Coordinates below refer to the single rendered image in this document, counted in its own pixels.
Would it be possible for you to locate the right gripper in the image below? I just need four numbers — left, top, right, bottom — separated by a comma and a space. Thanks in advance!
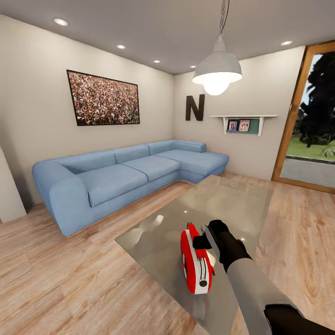
193, 233, 212, 249

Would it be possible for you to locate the radio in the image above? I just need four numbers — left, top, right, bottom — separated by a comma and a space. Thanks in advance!
181, 223, 215, 295

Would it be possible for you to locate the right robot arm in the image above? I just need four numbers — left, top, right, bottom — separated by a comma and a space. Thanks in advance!
193, 220, 335, 335

